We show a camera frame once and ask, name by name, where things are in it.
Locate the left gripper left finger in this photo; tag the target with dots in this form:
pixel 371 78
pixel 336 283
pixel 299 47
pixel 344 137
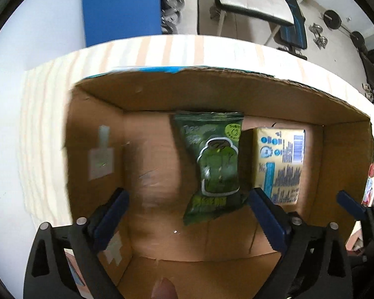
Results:
pixel 89 236

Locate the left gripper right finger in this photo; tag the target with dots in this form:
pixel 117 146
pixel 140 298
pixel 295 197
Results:
pixel 286 234

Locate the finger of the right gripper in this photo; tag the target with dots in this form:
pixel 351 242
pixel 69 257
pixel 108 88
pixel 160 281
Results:
pixel 354 208

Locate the red snack bag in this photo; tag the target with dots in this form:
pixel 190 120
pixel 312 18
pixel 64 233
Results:
pixel 369 189

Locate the yellow tissue pack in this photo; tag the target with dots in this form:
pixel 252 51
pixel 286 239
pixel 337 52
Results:
pixel 280 166

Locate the green snack bag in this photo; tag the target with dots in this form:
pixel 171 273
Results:
pixel 212 138

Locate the open cardboard box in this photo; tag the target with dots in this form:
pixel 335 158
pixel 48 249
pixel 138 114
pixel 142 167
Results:
pixel 120 133

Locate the striped table cloth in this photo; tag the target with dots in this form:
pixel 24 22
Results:
pixel 48 86

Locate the chrome dumbbell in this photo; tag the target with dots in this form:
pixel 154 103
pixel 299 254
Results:
pixel 320 40

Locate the blue black weight bench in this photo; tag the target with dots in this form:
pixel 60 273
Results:
pixel 294 38

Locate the blue foam mat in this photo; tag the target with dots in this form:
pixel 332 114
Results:
pixel 108 20

